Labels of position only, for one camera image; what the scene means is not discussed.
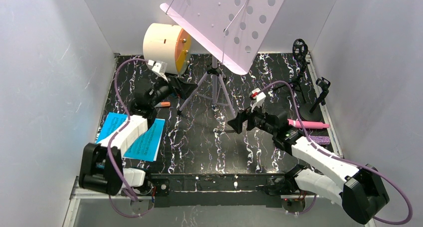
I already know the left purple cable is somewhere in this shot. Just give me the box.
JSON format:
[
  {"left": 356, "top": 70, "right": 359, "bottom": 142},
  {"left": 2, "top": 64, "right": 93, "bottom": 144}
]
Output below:
[{"left": 105, "top": 58, "right": 151, "bottom": 219}]

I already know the black round-base mic stand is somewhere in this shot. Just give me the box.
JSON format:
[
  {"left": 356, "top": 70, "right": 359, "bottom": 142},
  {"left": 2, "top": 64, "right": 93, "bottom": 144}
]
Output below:
[{"left": 299, "top": 77, "right": 331, "bottom": 122}]

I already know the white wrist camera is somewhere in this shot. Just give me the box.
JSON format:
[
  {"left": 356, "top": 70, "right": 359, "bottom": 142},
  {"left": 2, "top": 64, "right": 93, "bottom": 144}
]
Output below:
[
  {"left": 249, "top": 88, "right": 266, "bottom": 113},
  {"left": 147, "top": 60, "right": 168, "bottom": 82}
]

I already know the orange and grey marker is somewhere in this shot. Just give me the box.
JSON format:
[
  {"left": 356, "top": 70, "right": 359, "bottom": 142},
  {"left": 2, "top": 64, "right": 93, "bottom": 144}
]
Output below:
[{"left": 155, "top": 101, "right": 171, "bottom": 108}]

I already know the black tripod mic stand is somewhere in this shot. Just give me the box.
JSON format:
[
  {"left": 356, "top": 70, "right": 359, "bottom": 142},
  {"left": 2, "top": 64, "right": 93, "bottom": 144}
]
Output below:
[{"left": 282, "top": 38, "right": 309, "bottom": 103}]

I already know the pink microphone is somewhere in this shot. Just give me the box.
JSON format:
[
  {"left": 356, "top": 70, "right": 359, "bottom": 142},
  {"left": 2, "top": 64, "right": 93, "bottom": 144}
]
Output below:
[{"left": 288, "top": 119, "right": 330, "bottom": 129}]

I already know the blue mesh microphone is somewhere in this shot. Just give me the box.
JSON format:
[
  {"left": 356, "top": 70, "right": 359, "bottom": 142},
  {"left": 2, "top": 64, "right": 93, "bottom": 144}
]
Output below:
[{"left": 310, "top": 136, "right": 331, "bottom": 146}]

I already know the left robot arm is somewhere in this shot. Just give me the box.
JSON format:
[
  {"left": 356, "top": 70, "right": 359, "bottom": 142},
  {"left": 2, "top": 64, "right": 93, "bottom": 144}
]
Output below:
[{"left": 78, "top": 75, "right": 198, "bottom": 200}]

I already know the cream and orange drum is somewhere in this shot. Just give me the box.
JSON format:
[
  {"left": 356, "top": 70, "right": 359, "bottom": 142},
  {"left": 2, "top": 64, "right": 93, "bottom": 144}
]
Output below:
[{"left": 143, "top": 23, "right": 192, "bottom": 76}]

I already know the blue sheet music page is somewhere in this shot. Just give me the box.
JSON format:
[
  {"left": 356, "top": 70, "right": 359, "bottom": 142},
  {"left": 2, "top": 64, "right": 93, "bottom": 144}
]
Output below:
[{"left": 96, "top": 112, "right": 165, "bottom": 162}]

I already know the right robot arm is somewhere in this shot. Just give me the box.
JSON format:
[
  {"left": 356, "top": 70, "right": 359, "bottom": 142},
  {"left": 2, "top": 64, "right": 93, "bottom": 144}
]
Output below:
[{"left": 228, "top": 107, "right": 390, "bottom": 225}]

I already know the purple cable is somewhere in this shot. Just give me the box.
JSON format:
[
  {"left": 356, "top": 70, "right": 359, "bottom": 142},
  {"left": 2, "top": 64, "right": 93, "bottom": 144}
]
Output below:
[
  {"left": 105, "top": 58, "right": 151, "bottom": 219},
  {"left": 257, "top": 80, "right": 414, "bottom": 226}
]

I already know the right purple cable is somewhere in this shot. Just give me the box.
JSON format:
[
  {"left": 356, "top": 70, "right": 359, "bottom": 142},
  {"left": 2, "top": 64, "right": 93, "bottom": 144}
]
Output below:
[{"left": 257, "top": 80, "right": 414, "bottom": 226}]

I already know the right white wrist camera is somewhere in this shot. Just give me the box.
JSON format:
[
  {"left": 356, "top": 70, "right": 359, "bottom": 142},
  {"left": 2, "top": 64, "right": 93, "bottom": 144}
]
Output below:
[{"left": 249, "top": 88, "right": 266, "bottom": 113}]

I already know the silver tripod music stand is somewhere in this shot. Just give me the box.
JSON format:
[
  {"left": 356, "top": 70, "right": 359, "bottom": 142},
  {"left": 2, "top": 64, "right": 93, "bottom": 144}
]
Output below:
[{"left": 160, "top": 0, "right": 291, "bottom": 118}]

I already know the aluminium frame rail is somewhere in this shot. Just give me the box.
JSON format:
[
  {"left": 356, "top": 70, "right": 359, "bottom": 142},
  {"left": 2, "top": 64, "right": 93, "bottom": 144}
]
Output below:
[{"left": 62, "top": 174, "right": 376, "bottom": 227}]

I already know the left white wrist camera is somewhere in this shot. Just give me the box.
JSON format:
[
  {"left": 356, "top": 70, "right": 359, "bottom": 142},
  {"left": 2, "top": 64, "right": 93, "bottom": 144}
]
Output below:
[{"left": 147, "top": 60, "right": 168, "bottom": 82}]

